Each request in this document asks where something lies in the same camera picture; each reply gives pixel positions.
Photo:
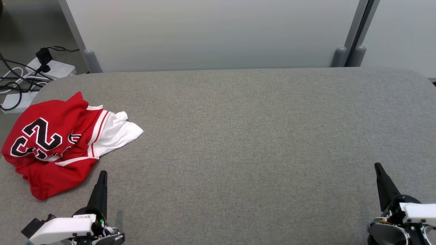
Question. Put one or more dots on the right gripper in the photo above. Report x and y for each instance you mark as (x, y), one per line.
(417, 214)

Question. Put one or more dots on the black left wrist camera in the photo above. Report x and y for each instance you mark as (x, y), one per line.
(32, 228)

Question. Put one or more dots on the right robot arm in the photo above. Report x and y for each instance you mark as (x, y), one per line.
(385, 234)

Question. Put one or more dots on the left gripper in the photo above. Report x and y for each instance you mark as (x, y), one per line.
(64, 228)

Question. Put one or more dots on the black power adapter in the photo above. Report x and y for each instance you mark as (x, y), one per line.
(43, 56)

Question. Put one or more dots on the red number 23 jersey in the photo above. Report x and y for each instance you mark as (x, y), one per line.
(51, 109)

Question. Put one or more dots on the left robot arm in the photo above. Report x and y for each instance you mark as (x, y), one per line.
(114, 238)

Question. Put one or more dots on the white power strip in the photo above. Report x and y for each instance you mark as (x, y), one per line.
(15, 101)
(58, 69)

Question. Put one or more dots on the red white-striped shorts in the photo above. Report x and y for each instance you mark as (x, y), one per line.
(51, 180)

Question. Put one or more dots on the wide white partition panel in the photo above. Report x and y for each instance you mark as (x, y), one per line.
(211, 34)

